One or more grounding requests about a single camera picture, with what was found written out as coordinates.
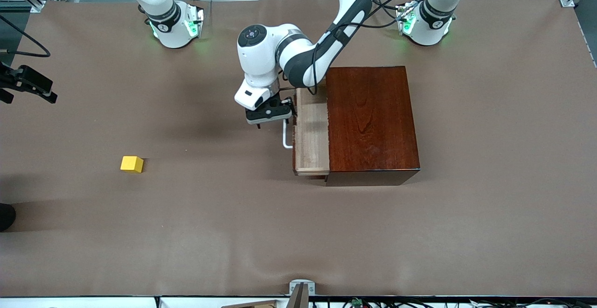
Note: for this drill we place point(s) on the light wood drawer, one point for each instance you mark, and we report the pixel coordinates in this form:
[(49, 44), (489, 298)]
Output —
[(311, 135)]

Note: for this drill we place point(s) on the black ribbed round object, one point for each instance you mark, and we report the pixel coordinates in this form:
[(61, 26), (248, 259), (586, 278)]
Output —
[(5, 217)]

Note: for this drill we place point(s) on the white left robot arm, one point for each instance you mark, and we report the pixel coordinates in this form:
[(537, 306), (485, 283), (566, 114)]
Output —
[(261, 60)]

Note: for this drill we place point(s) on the yellow wooden block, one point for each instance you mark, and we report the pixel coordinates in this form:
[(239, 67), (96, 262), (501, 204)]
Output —
[(132, 164)]

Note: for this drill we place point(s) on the brown table cover mat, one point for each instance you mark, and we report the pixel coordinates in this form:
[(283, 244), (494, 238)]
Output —
[(186, 233)]

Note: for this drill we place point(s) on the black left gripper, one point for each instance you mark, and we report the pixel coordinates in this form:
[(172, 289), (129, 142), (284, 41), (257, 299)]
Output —
[(286, 104)]

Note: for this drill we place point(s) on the brown wooden plank piece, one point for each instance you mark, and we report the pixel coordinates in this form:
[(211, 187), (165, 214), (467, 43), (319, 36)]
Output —
[(252, 304)]

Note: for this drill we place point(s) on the grey metal table bracket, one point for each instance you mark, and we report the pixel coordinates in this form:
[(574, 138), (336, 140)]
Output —
[(302, 285)]

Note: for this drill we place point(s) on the dark red wooden cabinet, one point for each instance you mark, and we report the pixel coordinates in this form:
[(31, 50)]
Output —
[(373, 121)]

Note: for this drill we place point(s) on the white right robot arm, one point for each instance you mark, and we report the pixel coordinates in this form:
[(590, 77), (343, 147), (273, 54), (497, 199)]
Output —
[(163, 18)]

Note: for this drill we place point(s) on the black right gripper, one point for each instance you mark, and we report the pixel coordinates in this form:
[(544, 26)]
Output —
[(29, 79)]

